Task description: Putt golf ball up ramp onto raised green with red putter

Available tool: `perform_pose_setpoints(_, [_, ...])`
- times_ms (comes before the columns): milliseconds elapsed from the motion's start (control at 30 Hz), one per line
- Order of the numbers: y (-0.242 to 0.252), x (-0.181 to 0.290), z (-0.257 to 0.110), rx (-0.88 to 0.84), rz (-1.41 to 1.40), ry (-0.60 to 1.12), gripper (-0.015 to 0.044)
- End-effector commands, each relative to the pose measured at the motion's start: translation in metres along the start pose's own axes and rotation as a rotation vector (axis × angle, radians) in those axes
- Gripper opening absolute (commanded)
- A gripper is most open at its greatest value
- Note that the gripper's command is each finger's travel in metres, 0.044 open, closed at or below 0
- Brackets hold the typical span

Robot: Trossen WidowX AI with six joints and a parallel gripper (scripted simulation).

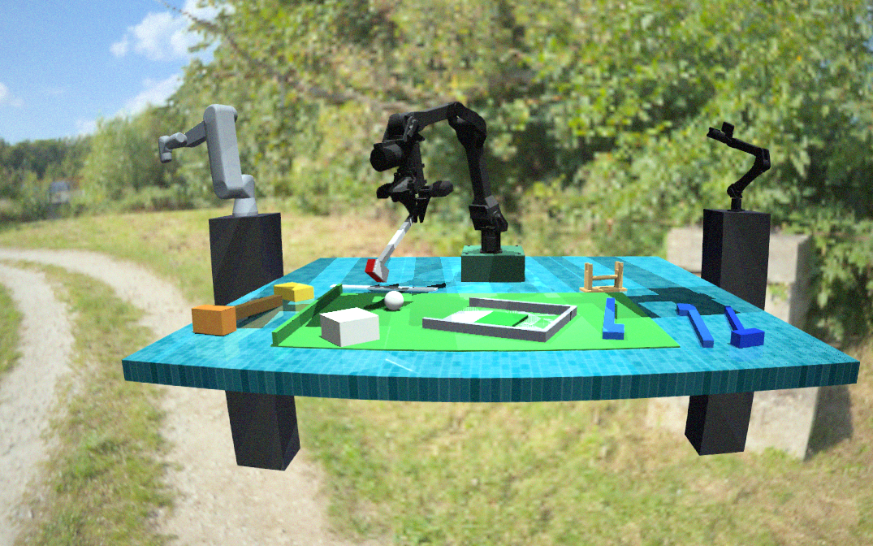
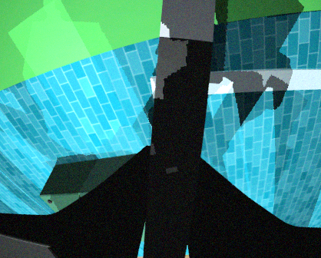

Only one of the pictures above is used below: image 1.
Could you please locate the green flat mat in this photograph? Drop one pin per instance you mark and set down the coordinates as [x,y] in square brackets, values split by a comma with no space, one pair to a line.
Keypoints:
[401,330]

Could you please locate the yellow block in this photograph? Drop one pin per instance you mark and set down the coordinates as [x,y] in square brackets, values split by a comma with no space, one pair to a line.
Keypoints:
[294,292]

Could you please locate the orange mallet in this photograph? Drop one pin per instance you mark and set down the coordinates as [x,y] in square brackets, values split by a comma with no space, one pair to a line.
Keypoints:
[221,319]

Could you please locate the white golf ball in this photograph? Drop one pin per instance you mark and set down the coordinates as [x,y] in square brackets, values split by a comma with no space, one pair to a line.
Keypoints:
[393,300]

